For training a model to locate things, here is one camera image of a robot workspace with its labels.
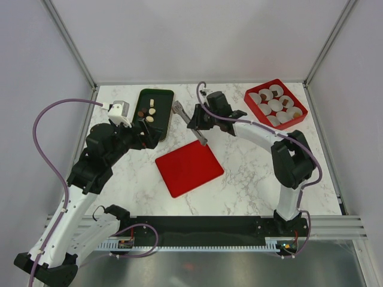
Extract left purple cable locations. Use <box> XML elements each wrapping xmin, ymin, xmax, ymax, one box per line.
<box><xmin>26</xmin><ymin>97</ymin><xmax>110</xmax><ymax>286</ymax></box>

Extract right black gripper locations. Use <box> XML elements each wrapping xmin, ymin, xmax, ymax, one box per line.
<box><xmin>188</xmin><ymin>103</ymin><xmax>220</xmax><ymax>130</ymax></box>

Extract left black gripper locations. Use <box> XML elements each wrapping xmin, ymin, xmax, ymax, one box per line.
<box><xmin>107</xmin><ymin>118</ymin><xmax>163</xmax><ymax>166</ymax></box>

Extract metal tongs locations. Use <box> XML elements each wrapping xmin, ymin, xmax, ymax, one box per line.
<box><xmin>172</xmin><ymin>100</ymin><xmax>208</xmax><ymax>146</ymax></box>

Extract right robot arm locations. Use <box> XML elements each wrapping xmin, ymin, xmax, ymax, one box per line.
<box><xmin>187</xmin><ymin>89</ymin><xmax>323</xmax><ymax>236</ymax></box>

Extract red box lid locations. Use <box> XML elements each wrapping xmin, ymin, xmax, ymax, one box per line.
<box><xmin>155</xmin><ymin>141</ymin><xmax>224</xmax><ymax>199</ymax></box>

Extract purple cable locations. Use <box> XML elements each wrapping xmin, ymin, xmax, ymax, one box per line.
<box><xmin>196</xmin><ymin>81</ymin><xmax>323</xmax><ymax>261</ymax></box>
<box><xmin>26</xmin><ymin>97</ymin><xmax>110</xmax><ymax>286</ymax></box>

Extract dark green tray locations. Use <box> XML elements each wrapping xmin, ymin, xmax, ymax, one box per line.
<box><xmin>132</xmin><ymin>88</ymin><xmax>175</xmax><ymax>142</ymax></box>

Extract red chocolate box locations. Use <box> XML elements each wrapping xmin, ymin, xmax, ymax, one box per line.
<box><xmin>244</xmin><ymin>79</ymin><xmax>308</xmax><ymax>130</ymax></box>

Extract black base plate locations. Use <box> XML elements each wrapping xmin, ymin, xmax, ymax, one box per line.
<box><xmin>130</xmin><ymin>216</ymin><xmax>308</xmax><ymax>246</ymax></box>

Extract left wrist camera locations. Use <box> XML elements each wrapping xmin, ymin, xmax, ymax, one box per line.
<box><xmin>108</xmin><ymin>100</ymin><xmax>131</xmax><ymax>127</ymax></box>

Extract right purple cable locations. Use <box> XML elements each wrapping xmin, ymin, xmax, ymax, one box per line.
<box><xmin>196</xmin><ymin>81</ymin><xmax>323</xmax><ymax>261</ymax></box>

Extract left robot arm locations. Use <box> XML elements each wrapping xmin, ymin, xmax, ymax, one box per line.
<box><xmin>14</xmin><ymin>120</ymin><xmax>162</xmax><ymax>286</ymax></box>

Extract white cable duct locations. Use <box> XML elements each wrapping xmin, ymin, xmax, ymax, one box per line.
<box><xmin>96</xmin><ymin>237</ymin><xmax>299</xmax><ymax>253</ymax></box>

